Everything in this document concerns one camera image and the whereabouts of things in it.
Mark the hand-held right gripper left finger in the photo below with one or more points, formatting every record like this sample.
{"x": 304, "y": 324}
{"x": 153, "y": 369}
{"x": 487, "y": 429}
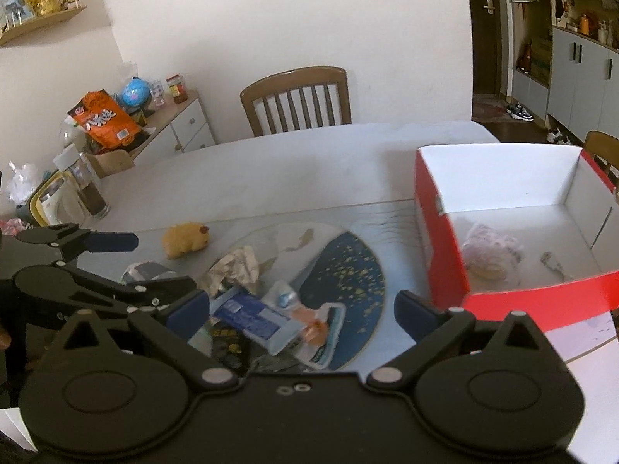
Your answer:
{"x": 189, "y": 312}

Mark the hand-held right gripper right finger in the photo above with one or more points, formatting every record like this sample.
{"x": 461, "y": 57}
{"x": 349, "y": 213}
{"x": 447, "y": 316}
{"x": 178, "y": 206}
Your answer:
{"x": 411, "y": 312}

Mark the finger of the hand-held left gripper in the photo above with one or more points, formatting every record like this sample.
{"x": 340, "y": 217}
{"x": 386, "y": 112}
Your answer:
{"x": 164, "y": 289}
{"x": 113, "y": 241}

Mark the white printed tissue pack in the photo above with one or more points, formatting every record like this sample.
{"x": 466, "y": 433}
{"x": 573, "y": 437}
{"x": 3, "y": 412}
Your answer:
{"x": 145, "y": 270}

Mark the yellow plush toy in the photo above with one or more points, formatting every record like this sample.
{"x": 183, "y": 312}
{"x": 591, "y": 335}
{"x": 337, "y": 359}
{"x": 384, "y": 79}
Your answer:
{"x": 186, "y": 240}

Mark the black packet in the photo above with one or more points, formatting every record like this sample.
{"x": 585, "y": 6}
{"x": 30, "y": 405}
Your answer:
{"x": 229, "y": 348}

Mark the red cardboard box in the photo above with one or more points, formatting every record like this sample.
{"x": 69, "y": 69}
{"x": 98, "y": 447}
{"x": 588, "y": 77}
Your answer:
{"x": 445, "y": 261}

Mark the blue and white packet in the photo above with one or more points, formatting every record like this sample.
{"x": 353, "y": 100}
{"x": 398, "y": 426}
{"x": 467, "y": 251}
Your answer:
{"x": 251, "y": 319}

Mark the clear plastic package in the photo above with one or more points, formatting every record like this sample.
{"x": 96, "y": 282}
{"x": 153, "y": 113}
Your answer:
{"x": 314, "y": 331}

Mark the white desktop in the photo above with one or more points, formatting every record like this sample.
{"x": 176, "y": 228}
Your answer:
{"x": 314, "y": 164}

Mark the clear jar with white lid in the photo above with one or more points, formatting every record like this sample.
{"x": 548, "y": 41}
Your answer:
{"x": 84, "y": 186}

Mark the crumpled paper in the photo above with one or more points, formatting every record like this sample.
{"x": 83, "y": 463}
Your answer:
{"x": 237, "y": 268}

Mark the white and yellow kettle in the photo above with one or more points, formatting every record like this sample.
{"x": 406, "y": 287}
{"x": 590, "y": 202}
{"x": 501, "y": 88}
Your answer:
{"x": 53, "y": 203}

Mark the small cardboard box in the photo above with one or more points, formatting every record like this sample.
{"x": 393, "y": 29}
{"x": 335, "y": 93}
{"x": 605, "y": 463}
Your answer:
{"x": 113, "y": 162}

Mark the pink and white plastic bag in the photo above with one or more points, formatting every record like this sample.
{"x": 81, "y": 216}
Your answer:
{"x": 488, "y": 256}

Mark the orange snack bag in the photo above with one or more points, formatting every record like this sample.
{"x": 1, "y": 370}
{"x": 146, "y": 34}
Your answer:
{"x": 104, "y": 123}

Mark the printed table mat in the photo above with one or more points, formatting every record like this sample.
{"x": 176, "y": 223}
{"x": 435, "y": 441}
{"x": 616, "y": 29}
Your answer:
{"x": 338, "y": 217}

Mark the white sideboard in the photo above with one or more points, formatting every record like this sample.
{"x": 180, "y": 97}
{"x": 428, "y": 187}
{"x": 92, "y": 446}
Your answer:
{"x": 181, "y": 128}

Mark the blue globe toy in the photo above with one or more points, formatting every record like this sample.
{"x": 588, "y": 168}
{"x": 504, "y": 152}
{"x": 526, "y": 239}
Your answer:
{"x": 133, "y": 92}

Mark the clear plastic container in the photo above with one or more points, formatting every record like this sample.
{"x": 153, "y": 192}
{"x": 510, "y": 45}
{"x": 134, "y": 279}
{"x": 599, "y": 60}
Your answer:
{"x": 157, "y": 94}

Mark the red lid jar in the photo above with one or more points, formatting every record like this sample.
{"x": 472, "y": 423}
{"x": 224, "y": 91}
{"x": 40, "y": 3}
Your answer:
{"x": 177, "y": 89}

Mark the black sneakers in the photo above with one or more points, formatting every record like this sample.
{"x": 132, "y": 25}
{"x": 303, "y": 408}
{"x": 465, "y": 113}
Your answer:
{"x": 520, "y": 112}

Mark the wooden slat-back chair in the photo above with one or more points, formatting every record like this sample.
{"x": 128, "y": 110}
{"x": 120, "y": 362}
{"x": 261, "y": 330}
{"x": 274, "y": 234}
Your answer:
{"x": 295, "y": 101}

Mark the white sneakers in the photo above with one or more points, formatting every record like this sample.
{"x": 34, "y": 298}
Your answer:
{"x": 558, "y": 136}

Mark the grey cabinet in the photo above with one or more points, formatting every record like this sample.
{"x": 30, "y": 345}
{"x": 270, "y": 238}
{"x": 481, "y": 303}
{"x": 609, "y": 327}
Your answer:
{"x": 580, "y": 82}

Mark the dark wooden door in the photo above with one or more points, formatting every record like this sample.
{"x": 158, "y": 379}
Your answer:
{"x": 486, "y": 34}

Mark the orange bottle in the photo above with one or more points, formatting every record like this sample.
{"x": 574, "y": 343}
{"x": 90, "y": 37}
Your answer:
{"x": 585, "y": 24}

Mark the wooden wall shelf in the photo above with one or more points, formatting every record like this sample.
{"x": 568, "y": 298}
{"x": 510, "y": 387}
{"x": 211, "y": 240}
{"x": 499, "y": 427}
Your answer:
{"x": 48, "y": 22}

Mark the small photo frame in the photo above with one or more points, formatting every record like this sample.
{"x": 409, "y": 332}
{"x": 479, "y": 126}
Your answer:
{"x": 14, "y": 7}

